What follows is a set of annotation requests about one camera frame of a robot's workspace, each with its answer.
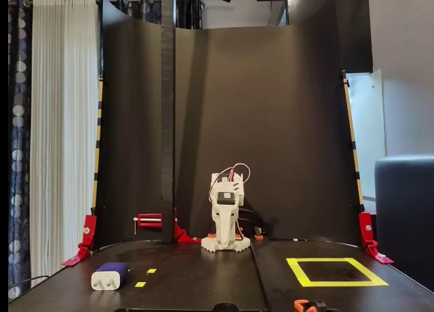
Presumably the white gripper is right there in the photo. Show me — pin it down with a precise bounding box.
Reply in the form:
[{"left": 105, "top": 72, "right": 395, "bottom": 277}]
[{"left": 208, "top": 172, "right": 245, "bottom": 245}]

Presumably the blue and white charger block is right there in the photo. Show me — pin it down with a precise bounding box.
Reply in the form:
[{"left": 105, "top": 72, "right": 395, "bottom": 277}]
[{"left": 90, "top": 262, "right": 130, "bottom": 292}]

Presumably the red screw clamp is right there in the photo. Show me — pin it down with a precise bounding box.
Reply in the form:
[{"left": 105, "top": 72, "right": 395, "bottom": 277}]
[{"left": 132, "top": 212, "right": 164, "bottom": 235}]

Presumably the yellow tape square outline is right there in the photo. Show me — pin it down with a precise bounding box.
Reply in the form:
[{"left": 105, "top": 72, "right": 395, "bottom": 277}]
[{"left": 285, "top": 256, "right": 390, "bottom": 288}]

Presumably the black backdrop board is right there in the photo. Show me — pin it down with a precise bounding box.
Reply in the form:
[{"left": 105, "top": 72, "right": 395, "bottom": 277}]
[{"left": 93, "top": 0, "right": 374, "bottom": 252}]

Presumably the yellow black striped stick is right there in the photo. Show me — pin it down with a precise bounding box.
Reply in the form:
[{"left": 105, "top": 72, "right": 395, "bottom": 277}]
[
  {"left": 91, "top": 77, "right": 104, "bottom": 214},
  {"left": 341, "top": 70, "right": 366, "bottom": 214}
]

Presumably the white cabinet door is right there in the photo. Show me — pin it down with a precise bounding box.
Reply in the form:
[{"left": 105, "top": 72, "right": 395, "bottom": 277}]
[{"left": 344, "top": 69, "right": 387, "bottom": 214}]

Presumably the dark blue armchair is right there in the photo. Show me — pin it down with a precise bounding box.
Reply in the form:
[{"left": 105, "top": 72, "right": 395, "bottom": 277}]
[{"left": 374, "top": 153, "right": 434, "bottom": 289}]

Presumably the white pleated curtain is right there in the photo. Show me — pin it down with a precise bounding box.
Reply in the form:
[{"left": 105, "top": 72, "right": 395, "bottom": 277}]
[{"left": 29, "top": 0, "right": 102, "bottom": 288}]

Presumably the dark blue patterned curtain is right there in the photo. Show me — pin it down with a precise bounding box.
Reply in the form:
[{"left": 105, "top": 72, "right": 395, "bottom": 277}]
[
  {"left": 8, "top": 0, "right": 34, "bottom": 301},
  {"left": 96, "top": 0, "right": 204, "bottom": 30}
]

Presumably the red post base bracket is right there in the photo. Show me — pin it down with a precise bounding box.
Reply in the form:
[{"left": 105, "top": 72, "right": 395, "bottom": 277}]
[{"left": 173, "top": 208, "right": 198, "bottom": 244}]

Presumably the red white servo cable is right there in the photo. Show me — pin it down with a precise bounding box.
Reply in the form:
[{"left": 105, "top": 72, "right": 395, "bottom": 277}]
[{"left": 220, "top": 162, "right": 252, "bottom": 184}]

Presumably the red corner bracket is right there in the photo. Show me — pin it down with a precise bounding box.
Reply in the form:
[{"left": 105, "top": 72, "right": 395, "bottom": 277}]
[
  {"left": 60, "top": 214, "right": 98, "bottom": 267},
  {"left": 358, "top": 212, "right": 395, "bottom": 266}
]

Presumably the black upright camera post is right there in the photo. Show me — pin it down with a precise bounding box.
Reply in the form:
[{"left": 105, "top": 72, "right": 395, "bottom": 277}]
[{"left": 160, "top": 0, "right": 176, "bottom": 245}]

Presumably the thin black floor cable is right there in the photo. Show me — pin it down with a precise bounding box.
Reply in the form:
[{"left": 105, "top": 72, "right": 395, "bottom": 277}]
[{"left": 8, "top": 274, "right": 50, "bottom": 294}]

